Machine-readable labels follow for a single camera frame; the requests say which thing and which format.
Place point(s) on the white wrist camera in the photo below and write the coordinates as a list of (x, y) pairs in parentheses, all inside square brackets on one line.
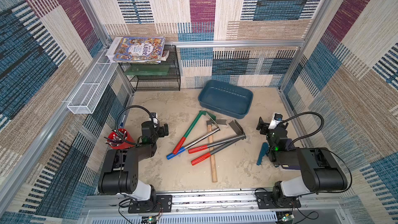
[(155, 118), (276, 119)]

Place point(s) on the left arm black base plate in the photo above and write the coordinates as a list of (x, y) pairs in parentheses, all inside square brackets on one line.
[(160, 203)]

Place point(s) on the chrome blue handled hoe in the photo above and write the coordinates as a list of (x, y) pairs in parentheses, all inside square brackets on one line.
[(211, 132)]

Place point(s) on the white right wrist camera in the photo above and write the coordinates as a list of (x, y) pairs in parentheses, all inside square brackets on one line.
[(276, 119)]

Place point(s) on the green red handled hoe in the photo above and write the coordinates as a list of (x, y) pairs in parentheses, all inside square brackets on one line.
[(191, 127)]

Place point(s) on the grey hoe red grip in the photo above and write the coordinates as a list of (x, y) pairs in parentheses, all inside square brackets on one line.
[(211, 152), (240, 135)]

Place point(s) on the red pen cup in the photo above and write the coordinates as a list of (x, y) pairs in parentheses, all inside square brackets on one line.
[(120, 140)]

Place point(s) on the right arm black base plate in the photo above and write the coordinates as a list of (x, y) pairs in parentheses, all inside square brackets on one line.
[(269, 200)]

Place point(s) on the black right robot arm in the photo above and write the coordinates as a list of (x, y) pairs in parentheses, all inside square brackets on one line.
[(320, 172)]

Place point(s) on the teal plastic storage box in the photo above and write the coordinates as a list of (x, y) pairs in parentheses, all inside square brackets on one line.
[(226, 99)]

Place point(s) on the white wire mesh basket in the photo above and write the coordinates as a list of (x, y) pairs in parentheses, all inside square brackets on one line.
[(88, 95)]

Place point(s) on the colourful picture book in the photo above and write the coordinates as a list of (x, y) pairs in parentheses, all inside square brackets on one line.
[(138, 50)]

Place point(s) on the teal plastic clamp tool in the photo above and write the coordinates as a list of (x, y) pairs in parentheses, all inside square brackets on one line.
[(263, 152)]

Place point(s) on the black wire shelf rack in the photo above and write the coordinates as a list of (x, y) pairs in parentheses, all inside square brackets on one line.
[(163, 76)]

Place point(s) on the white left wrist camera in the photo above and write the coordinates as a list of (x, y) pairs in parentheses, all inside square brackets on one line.
[(155, 118)]

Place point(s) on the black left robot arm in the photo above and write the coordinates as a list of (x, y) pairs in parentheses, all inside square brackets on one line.
[(119, 174)]

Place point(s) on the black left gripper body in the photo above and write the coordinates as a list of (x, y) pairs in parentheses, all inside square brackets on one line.
[(160, 133)]

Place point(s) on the green board on shelf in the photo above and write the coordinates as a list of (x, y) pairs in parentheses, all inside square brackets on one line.
[(147, 70)]

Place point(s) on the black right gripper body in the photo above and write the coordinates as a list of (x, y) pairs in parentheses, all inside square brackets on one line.
[(265, 127)]

